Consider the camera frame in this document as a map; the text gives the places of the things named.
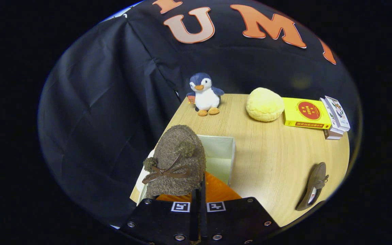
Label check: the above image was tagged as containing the black backdrop cloth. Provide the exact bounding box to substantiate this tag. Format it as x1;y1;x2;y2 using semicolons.
38;0;361;227

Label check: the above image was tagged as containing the penguin plush toy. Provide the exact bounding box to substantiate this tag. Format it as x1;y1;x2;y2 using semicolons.
186;72;225;117

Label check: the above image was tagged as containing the brown-edged book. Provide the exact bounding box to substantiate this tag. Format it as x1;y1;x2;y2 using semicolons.
324;129;342;140

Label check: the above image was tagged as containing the brown fabric storage box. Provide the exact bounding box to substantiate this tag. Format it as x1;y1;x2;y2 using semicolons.
135;134;236;205

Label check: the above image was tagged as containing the yellow bread plush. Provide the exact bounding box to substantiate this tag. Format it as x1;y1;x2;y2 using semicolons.
246;87;285;122

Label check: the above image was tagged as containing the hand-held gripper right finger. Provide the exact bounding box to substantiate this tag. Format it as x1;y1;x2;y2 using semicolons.
199;171;281;245

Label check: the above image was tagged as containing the yellow book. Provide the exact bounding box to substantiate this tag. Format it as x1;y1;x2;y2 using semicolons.
282;97;332;130

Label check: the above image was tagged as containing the brown fuzzy shoe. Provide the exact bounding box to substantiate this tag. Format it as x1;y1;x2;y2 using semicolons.
142;125;207;198
295;162;330;211

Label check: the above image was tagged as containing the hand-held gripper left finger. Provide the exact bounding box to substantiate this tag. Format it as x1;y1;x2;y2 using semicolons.
118;189;199;245

